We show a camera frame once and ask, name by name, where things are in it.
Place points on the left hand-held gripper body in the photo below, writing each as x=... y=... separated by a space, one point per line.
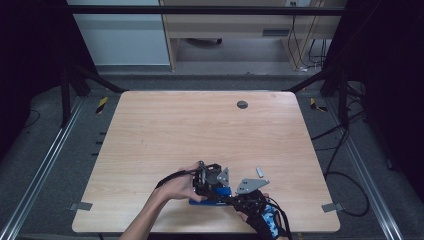
x=208 y=178

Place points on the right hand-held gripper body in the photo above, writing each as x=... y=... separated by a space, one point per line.
x=250 y=200

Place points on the person's right hand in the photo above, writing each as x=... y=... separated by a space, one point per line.
x=268 y=221

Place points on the person's left hand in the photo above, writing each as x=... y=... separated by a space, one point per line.
x=178 y=188

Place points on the silver staple strip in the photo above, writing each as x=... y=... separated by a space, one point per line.
x=259 y=172

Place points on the light wooden desk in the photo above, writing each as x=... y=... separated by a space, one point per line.
x=233 y=25

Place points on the white cabinet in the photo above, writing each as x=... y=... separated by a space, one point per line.
x=123 y=36

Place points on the dark curtain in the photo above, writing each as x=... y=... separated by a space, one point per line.
x=386 y=83
x=30 y=60

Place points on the grey table bracket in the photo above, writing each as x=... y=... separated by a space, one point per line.
x=80 y=206
x=332 y=207

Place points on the aluminium floor rail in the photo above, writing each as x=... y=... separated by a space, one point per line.
x=363 y=173
x=43 y=160

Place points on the black metal frame stand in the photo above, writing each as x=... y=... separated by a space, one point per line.
x=342 y=96
x=65 y=100

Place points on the black horizontal frame bar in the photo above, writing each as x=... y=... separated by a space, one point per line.
x=200 y=10

